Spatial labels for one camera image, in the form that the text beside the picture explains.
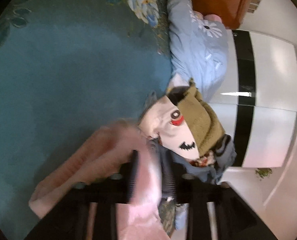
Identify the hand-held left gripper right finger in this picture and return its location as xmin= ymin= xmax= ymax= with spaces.
xmin=148 ymin=140 xmax=279 ymax=240

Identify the pink fleece floral garment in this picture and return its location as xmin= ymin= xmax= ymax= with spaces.
xmin=29 ymin=121 xmax=174 ymax=240

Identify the wooden photo frame set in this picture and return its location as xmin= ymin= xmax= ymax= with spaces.
xmin=247 ymin=0 xmax=264 ymax=14

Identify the blue garment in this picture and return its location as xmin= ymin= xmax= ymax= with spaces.
xmin=163 ymin=150 xmax=222 ymax=185

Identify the pink pillow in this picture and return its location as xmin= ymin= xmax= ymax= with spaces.
xmin=203 ymin=14 xmax=224 ymax=24

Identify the olive green garment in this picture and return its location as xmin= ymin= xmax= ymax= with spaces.
xmin=176 ymin=79 xmax=226 ymax=155

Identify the green leafy plant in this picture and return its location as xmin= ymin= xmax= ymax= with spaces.
xmin=255 ymin=167 xmax=274 ymax=180

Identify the white garment with bat print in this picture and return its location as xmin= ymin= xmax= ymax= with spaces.
xmin=139 ymin=86 xmax=201 ymax=159

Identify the teal floral bed sheet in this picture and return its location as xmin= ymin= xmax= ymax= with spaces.
xmin=0 ymin=0 xmax=174 ymax=230

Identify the white wardrobe with black stripe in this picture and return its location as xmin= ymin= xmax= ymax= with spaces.
xmin=206 ymin=29 xmax=297 ymax=168

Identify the dark grey garment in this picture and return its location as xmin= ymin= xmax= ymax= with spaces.
xmin=215 ymin=135 xmax=237 ymax=175

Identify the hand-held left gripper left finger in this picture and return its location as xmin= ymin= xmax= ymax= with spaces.
xmin=24 ymin=149 xmax=140 ymax=240

